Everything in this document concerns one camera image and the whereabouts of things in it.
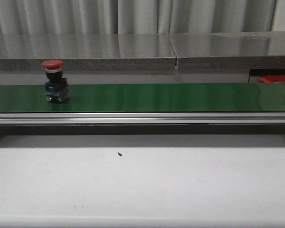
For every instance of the red plastic tray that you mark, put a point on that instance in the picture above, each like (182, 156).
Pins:
(273, 79)

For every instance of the green conveyor belt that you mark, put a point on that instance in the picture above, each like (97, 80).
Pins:
(184, 97)

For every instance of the grey stone counter left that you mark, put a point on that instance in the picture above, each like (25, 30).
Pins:
(113, 52)

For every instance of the grey pleated curtain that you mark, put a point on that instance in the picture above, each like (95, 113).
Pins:
(134, 16)

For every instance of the aluminium conveyor side rail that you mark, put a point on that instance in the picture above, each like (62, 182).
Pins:
(145, 118)

